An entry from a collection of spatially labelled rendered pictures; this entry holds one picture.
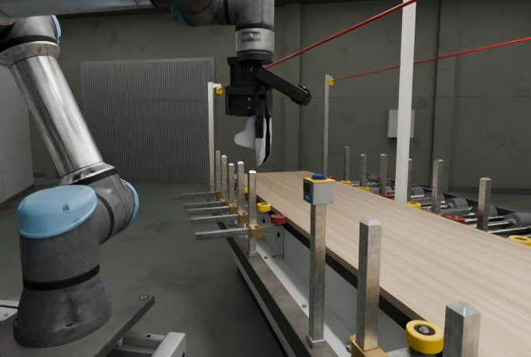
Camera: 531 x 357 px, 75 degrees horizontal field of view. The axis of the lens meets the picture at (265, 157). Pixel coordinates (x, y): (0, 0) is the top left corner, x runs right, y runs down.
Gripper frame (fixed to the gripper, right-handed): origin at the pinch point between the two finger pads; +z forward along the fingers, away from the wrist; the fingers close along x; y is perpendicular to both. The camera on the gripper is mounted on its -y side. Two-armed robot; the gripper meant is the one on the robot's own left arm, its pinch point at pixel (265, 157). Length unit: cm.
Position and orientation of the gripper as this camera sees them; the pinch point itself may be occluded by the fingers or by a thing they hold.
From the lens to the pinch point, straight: 69.1
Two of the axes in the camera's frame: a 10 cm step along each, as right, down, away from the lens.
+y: -9.8, -0.2, 1.8
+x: -1.8, 1.1, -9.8
